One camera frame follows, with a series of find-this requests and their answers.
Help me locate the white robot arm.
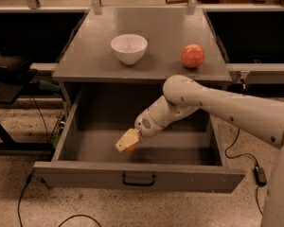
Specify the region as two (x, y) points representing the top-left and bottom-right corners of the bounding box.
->
(115, 75), (284, 227)

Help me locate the black cable right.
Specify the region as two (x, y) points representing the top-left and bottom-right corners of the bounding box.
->
(224, 128), (265, 216)

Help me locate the grey open top drawer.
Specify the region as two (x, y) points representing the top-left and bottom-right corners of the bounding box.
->
(35, 83), (245, 193)

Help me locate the grey cabinet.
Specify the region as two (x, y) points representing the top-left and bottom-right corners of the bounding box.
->
(53, 7), (231, 109)

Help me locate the orange fruit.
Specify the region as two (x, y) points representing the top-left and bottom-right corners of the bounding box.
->
(123, 144), (136, 153)

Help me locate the black side table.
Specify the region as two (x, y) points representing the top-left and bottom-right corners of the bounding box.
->
(0, 68), (53, 152)

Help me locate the black drawer handle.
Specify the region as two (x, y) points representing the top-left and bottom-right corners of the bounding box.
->
(122, 173), (156, 187)

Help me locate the black cable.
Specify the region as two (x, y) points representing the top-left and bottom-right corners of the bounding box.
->
(224, 128), (265, 216)
(16, 95), (102, 227)

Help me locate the black power adapter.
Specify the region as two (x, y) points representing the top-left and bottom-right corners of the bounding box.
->
(254, 166), (267, 186)

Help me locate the white ceramic bowl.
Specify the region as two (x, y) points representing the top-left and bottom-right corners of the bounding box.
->
(111, 34), (148, 65)

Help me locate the red apple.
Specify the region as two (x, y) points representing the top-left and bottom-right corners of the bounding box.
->
(181, 44), (204, 68)

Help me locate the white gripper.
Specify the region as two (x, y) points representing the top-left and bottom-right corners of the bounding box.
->
(115, 110), (163, 152)

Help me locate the black cable left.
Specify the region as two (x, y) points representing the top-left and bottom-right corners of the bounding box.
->
(16, 95), (102, 227)

